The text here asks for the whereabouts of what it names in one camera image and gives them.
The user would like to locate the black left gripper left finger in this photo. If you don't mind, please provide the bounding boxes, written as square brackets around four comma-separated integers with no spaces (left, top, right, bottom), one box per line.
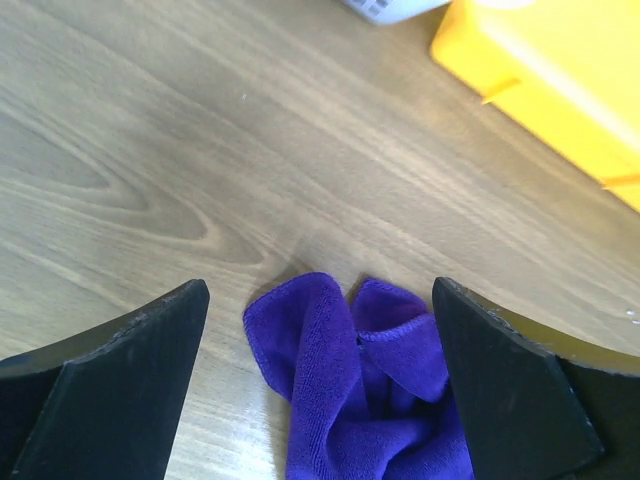
[1,279,210,479]

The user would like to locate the white perforated plastic basket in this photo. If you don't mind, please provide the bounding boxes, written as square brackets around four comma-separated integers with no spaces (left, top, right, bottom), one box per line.
[342,0,450,25]

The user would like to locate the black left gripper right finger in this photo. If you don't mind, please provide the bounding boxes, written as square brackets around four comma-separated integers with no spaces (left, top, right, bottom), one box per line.
[432,277,639,479]

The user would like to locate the purple towel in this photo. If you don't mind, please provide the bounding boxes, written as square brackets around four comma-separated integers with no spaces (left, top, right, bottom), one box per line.
[244,272,473,479]

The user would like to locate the yellow plastic tray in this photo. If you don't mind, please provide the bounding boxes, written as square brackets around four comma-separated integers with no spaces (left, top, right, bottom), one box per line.
[430,1,639,209]

